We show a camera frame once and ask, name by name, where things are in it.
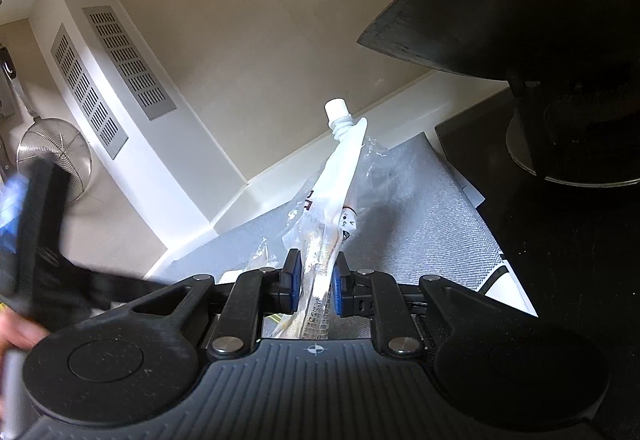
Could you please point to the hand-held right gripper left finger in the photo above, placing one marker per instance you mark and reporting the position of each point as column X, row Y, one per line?
column 295, row 281

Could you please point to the grey woven mat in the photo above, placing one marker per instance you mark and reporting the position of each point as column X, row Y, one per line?
column 425, row 225

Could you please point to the black wok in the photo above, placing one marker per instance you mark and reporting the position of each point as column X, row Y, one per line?
column 525, row 0

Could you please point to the black glass stove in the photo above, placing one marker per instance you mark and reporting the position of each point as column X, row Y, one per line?
column 565, row 245

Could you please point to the clear plastic bag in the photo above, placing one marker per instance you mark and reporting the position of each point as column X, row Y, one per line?
column 380, row 165

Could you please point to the person's left hand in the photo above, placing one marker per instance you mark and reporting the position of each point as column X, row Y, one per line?
column 20, row 331

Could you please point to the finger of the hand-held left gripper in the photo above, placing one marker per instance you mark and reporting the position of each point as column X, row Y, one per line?
column 110, row 287

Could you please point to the white spout pouch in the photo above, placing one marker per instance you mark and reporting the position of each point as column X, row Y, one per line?
column 340, row 180

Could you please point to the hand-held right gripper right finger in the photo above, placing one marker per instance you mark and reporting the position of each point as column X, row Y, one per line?
column 338, row 289

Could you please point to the grey vent grille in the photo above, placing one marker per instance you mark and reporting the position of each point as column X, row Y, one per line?
column 129, row 63
column 87, row 90

